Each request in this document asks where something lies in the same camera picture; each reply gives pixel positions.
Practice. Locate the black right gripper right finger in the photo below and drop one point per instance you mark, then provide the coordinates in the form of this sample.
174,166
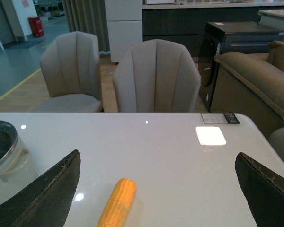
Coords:
263,190

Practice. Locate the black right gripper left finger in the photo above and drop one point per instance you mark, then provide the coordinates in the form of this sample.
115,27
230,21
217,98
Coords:
47,200

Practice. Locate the yellow corn cob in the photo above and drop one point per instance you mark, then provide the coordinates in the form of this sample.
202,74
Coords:
118,205

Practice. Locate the white electric cooking pot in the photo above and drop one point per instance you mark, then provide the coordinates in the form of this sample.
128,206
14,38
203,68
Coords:
17,167

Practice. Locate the table label sticker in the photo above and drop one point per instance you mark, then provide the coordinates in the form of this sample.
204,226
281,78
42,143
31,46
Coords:
220,118

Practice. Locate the brown sofa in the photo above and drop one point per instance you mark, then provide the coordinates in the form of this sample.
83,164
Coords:
253,85

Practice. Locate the beige chair left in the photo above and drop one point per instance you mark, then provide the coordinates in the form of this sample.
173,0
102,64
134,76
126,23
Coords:
71,70

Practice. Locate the beige chair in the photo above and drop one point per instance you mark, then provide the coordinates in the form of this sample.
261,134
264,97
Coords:
156,76
71,70

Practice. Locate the beige chair middle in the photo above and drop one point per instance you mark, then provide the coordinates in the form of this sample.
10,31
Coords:
156,76

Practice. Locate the black washing machine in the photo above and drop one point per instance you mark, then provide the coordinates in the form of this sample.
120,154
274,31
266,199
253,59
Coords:
223,37

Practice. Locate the red box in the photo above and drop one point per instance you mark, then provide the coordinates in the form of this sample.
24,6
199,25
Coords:
36,26

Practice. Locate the grey curtain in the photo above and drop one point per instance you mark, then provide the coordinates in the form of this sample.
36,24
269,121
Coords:
88,16

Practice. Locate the dark kitchen counter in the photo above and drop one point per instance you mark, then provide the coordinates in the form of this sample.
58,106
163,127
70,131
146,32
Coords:
184,21

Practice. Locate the white refrigerator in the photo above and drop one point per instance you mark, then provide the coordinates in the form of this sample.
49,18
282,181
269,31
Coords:
124,24

